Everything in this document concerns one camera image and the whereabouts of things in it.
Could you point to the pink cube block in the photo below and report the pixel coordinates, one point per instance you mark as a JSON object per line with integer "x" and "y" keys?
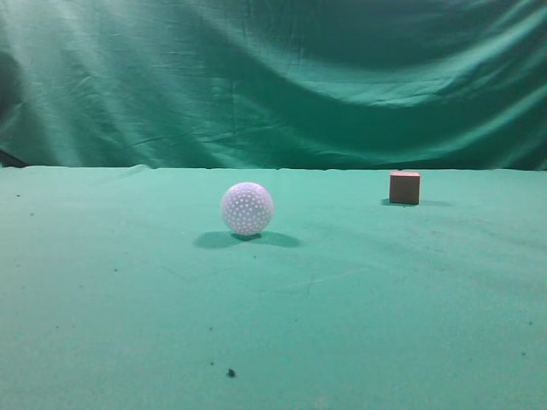
{"x": 405, "y": 187}

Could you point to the white dimpled ball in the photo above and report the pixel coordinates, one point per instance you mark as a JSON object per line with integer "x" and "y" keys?
{"x": 247, "y": 208}

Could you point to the green backdrop cloth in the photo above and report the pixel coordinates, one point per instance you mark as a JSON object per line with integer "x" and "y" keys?
{"x": 274, "y": 84}

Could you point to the green table cloth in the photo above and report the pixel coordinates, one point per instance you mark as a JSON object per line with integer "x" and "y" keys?
{"x": 122, "y": 288}

